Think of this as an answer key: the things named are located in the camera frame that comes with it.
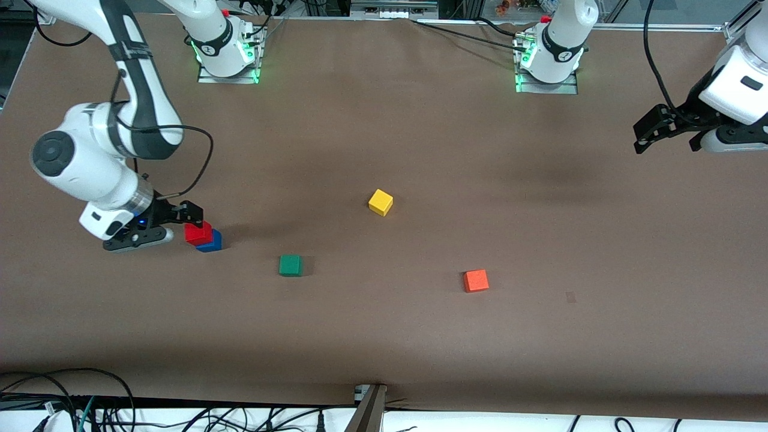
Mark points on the yellow wooden block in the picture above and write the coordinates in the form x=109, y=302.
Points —
x=380, y=202

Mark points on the orange wooden block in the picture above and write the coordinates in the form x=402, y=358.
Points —
x=476, y=281

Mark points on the grey power strip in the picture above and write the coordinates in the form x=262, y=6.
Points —
x=393, y=11

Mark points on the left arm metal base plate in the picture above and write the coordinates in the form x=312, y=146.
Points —
x=567, y=89

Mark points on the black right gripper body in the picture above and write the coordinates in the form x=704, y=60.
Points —
x=162, y=211

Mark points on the aluminium corner bracket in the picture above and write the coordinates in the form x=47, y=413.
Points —
x=733, y=33

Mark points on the red wooden block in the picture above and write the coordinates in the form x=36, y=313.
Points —
x=197, y=233

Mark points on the grey aluminium beam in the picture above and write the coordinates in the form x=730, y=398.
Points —
x=367, y=414

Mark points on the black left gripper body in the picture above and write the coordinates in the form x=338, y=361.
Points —
x=687, y=113

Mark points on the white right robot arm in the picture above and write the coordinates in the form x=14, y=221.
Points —
x=90, y=174

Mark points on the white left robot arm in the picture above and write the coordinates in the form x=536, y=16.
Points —
x=561, y=36

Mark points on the green wooden block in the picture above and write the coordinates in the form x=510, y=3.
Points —
x=291, y=266

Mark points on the small metal table bracket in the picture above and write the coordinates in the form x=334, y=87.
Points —
x=362, y=392

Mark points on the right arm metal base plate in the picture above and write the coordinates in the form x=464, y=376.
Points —
x=207, y=79

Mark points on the blue wooden block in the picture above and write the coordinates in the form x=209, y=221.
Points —
x=213, y=243

